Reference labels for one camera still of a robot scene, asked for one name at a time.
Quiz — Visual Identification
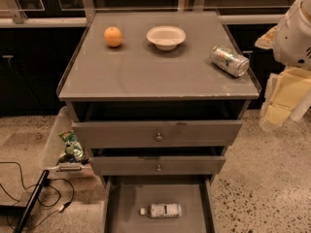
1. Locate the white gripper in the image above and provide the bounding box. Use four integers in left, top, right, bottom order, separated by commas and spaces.
255, 16, 311, 131

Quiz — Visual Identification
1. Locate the grey drawer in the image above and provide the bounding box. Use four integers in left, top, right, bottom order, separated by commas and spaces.
72, 120, 242, 149
103, 176, 218, 233
90, 156, 225, 176

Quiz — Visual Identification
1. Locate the clear plastic storage bin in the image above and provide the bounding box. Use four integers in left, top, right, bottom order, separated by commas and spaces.
41, 107, 94, 179

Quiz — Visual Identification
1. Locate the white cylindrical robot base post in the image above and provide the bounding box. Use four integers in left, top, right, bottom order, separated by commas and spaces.
290, 90, 311, 121

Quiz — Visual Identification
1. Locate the grey middle drawer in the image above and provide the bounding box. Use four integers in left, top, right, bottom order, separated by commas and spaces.
90, 156, 225, 176

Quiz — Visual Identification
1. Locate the clear plastic water bottle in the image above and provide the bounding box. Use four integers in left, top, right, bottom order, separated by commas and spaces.
139, 203, 182, 218

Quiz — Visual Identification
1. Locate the white paper bowl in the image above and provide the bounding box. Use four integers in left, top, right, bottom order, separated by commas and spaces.
147, 26, 186, 50

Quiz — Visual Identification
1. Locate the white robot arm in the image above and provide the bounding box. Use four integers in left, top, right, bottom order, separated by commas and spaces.
255, 0, 311, 131

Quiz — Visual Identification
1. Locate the metal railing frame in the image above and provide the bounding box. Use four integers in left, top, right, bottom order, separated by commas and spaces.
0, 0, 311, 29

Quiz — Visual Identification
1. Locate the black flat bar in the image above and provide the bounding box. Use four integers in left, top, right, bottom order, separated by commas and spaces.
13, 170, 50, 233

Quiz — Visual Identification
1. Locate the grey bottom drawer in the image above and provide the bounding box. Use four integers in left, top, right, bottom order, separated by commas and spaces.
103, 176, 218, 233

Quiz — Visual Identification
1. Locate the green soda can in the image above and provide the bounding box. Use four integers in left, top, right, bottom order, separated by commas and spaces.
210, 46, 250, 78

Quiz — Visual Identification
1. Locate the orange fruit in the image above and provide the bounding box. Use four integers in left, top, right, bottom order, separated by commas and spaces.
104, 27, 122, 48

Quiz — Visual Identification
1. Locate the grey drawer cabinet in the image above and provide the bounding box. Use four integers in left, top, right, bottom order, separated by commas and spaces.
55, 11, 262, 233

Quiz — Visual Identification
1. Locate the green chip bag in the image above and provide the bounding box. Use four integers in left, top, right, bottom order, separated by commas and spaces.
58, 130, 86, 163

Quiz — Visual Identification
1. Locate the black cable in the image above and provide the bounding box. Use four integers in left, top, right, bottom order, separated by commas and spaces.
0, 161, 75, 231

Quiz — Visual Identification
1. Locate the grey top drawer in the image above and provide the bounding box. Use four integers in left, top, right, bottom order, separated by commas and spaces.
72, 120, 242, 149

